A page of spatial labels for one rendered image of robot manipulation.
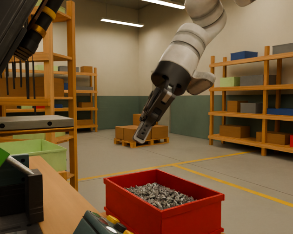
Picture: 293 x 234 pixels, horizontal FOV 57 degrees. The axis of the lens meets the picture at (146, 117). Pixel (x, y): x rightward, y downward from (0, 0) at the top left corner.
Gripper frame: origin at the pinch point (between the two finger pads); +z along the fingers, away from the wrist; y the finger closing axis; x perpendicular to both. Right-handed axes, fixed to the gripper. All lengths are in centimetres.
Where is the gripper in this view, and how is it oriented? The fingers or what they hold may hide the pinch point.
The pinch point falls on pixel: (142, 133)
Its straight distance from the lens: 50.4
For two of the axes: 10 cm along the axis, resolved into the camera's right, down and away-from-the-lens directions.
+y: 2.7, -1.9, -9.4
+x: 8.5, 5.1, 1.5
